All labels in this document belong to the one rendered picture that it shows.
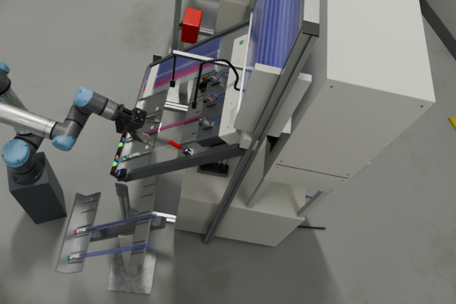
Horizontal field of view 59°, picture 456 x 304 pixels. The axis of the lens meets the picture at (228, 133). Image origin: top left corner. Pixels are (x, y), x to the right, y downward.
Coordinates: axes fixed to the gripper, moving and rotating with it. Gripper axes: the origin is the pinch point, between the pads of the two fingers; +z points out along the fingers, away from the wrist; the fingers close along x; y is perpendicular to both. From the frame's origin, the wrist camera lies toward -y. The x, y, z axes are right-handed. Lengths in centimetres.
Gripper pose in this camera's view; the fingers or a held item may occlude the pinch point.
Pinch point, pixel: (155, 134)
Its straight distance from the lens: 173.0
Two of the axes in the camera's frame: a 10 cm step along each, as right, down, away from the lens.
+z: 7.8, 4.0, 4.8
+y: 6.1, -3.4, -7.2
